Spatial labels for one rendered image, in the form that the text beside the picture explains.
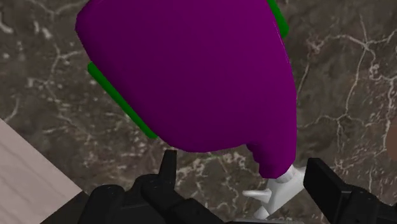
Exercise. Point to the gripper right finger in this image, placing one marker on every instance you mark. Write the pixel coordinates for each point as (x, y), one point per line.
(335, 192)

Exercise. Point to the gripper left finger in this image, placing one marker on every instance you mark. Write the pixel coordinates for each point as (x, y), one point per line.
(167, 189)

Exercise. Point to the purple spray bottle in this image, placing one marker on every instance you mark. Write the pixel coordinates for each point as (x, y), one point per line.
(198, 80)

